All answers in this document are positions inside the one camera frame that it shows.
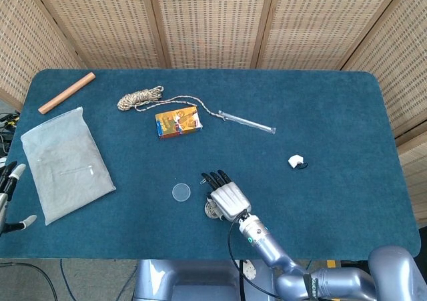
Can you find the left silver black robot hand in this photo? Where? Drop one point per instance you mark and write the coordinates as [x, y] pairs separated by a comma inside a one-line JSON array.
[[8, 184]]

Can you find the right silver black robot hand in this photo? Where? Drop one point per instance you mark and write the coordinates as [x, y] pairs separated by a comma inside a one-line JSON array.
[[230, 199]]

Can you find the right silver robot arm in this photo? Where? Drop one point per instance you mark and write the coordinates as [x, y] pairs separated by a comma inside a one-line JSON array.
[[287, 264]]

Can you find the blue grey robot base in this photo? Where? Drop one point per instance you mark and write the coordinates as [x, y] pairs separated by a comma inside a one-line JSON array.
[[187, 281]]

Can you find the round tin of paperclips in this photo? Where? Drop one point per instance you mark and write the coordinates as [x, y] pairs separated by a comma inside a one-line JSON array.
[[209, 211]]

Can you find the clear round lid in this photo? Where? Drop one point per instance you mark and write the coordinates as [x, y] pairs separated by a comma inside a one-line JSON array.
[[181, 192]]

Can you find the colourful orange card box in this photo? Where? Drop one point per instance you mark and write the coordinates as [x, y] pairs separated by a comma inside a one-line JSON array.
[[178, 123]]

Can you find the wooden stick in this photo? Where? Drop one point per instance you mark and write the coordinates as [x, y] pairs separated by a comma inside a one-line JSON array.
[[66, 93]]

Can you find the frosted grey zip pouch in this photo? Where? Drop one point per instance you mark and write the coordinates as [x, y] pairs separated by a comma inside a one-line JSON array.
[[66, 167]]

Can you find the blue felt table mat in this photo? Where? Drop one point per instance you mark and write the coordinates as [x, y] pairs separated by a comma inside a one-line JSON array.
[[300, 214]]

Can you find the white clip with black band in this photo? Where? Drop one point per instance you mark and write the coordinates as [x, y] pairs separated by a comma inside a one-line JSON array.
[[295, 161]]

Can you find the clear wrapped straw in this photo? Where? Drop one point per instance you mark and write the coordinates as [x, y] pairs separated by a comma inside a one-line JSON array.
[[247, 122]]

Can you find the woven bamboo folding screen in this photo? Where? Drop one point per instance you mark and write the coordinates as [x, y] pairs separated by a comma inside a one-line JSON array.
[[213, 24]]

